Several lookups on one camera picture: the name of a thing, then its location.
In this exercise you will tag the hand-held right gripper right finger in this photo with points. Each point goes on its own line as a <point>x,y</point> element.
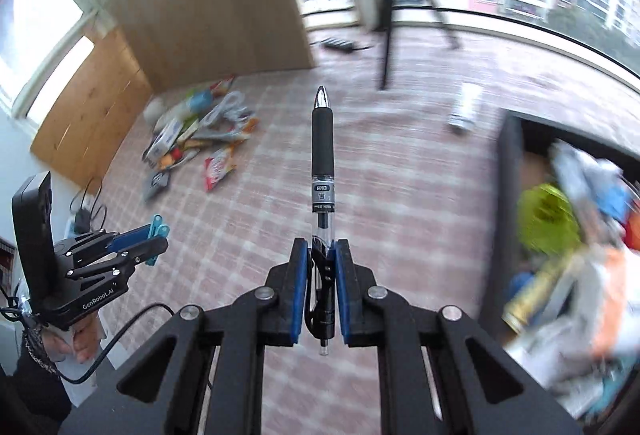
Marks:
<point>342,285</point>

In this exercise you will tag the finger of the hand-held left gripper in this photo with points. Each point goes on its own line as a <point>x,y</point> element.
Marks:
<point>95,240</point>
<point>125,255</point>

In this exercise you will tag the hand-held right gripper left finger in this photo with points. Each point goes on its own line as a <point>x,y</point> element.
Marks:
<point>299,285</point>

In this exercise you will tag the black gel pen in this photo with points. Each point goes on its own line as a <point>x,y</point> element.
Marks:
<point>322,150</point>

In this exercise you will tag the dark storage box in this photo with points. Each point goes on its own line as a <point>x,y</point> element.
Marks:
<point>507,195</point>

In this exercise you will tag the orange white tissue pack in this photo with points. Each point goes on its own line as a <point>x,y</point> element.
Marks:
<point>610,310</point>

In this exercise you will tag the person's left forearm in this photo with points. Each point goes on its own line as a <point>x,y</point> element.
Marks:
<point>30,390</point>

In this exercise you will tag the person's left hand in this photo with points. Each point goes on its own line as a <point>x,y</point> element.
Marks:
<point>82,337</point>

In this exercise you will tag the black power adapter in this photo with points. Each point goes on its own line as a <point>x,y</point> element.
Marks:
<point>81,218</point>

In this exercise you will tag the grey pouch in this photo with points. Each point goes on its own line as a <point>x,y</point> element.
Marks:
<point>155,182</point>

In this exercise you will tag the checked pink cloth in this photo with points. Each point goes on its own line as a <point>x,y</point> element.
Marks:
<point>400,195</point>

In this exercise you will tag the white box blue print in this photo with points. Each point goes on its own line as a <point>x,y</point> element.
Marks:
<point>165,142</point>

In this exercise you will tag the red white snack packet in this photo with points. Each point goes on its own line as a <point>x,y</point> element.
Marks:
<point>217,167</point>

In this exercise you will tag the knotty pine wooden board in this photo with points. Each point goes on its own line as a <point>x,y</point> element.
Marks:
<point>95,110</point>

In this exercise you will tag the white tape roll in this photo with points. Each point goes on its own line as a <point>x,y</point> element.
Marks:
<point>154,110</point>

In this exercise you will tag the white lotion bottle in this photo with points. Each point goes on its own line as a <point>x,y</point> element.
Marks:
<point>192,104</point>

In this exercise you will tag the orange snack packet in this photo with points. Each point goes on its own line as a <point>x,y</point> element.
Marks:
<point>247,126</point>

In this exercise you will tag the gold tube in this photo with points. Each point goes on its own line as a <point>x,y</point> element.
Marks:
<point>532,295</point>

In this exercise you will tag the yellow-green packet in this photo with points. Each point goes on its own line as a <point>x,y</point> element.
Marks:
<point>547,220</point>

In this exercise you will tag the white can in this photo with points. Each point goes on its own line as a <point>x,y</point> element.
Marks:
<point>465,107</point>

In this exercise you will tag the black power strip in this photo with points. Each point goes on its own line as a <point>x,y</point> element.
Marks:
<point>340,46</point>

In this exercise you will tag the white plastic bag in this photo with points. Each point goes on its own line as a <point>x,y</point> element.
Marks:
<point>575,165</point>

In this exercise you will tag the light brown wooden board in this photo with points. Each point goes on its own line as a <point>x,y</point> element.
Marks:
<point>210,0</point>

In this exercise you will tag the blue packet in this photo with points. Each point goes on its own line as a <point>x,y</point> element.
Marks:
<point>615,200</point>

